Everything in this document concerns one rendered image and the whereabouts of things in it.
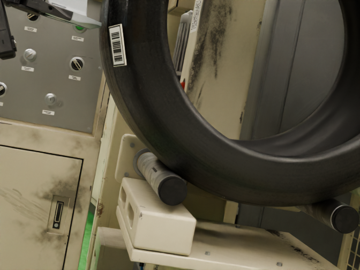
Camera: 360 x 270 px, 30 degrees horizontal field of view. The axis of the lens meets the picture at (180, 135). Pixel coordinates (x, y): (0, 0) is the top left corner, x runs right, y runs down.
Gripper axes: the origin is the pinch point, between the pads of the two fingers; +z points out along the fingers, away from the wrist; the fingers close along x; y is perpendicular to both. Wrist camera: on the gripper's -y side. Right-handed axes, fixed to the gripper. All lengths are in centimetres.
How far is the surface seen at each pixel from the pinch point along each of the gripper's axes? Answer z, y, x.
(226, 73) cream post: 28.8, 1.7, 25.3
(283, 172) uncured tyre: 33.7, -12.8, -12.1
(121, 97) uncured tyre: 7.2, -9.4, -6.9
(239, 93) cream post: 32.6, -1.4, 25.3
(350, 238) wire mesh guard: 66, -24, 26
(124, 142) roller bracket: 12.8, -17.9, 22.8
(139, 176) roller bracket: 17.7, -23.5, 22.8
